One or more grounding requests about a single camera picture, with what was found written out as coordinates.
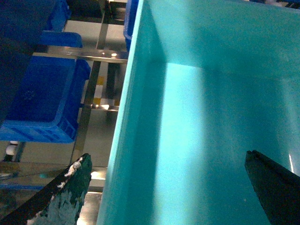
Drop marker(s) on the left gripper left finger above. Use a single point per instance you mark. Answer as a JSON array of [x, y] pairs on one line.
[[59, 202]]

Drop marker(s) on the teal plastic bin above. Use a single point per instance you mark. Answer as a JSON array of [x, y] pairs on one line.
[[206, 81]]

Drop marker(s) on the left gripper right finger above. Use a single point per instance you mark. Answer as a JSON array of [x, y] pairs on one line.
[[277, 188]]

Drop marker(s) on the metal shelf frame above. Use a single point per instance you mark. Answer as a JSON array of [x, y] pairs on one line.
[[18, 181]]

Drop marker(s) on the blue bin lower shelf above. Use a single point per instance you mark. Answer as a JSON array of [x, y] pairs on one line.
[[46, 106]]

